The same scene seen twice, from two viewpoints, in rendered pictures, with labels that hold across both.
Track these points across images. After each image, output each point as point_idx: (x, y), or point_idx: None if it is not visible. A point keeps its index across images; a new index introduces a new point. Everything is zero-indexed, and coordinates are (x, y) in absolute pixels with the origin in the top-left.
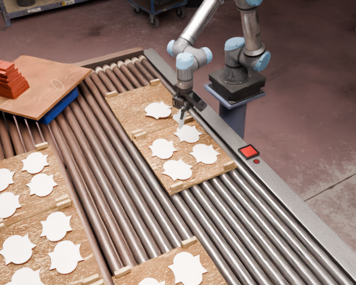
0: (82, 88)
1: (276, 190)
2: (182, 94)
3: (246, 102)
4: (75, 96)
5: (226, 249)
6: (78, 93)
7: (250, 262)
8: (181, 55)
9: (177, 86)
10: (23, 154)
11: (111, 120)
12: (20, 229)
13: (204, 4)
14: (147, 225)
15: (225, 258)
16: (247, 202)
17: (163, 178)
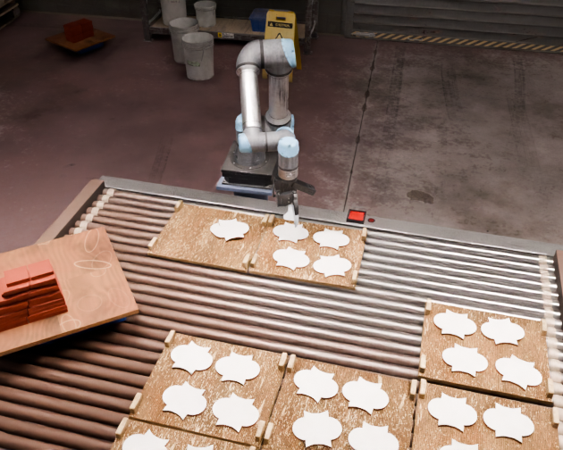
0: None
1: (415, 231)
2: (288, 187)
3: None
4: None
5: (449, 293)
6: None
7: (474, 288)
8: (284, 141)
9: (285, 179)
10: (160, 362)
11: (190, 269)
12: (287, 416)
13: (249, 83)
14: (373, 325)
15: (456, 301)
16: (412, 253)
17: (332, 280)
